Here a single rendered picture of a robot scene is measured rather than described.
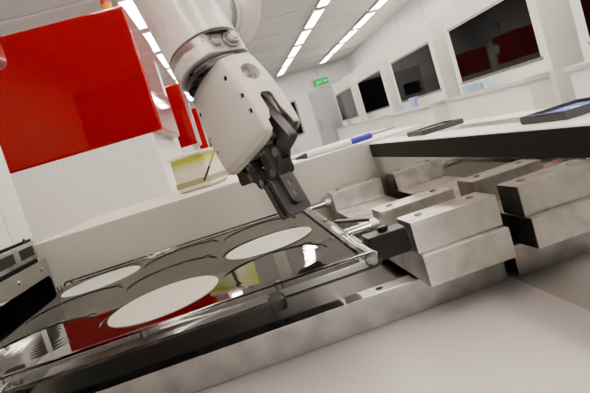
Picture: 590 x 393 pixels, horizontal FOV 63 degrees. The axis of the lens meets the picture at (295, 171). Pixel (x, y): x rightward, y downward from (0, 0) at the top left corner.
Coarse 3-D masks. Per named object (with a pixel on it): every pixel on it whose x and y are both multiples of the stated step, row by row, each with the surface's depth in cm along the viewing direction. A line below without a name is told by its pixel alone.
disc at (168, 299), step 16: (160, 288) 48; (176, 288) 46; (192, 288) 44; (208, 288) 42; (128, 304) 45; (144, 304) 44; (160, 304) 42; (176, 304) 40; (112, 320) 42; (128, 320) 40; (144, 320) 39
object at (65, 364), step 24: (336, 264) 37; (360, 264) 37; (264, 288) 37; (288, 288) 36; (312, 288) 37; (192, 312) 36; (216, 312) 36; (240, 312) 36; (120, 336) 36; (144, 336) 35; (168, 336) 35; (48, 360) 35; (72, 360) 35; (96, 360) 35; (0, 384) 34; (24, 384) 34
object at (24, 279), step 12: (36, 264) 68; (12, 276) 61; (24, 276) 63; (36, 276) 67; (48, 276) 71; (0, 288) 57; (12, 288) 60; (24, 288) 62; (48, 288) 71; (0, 300) 56
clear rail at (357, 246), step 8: (312, 216) 63; (320, 216) 60; (320, 224) 56; (328, 224) 53; (328, 232) 52; (336, 232) 48; (344, 232) 47; (344, 240) 45; (352, 240) 43; (360, 240) 42; (352, 248) 42; (360, 248) 40; (368, 248) 39
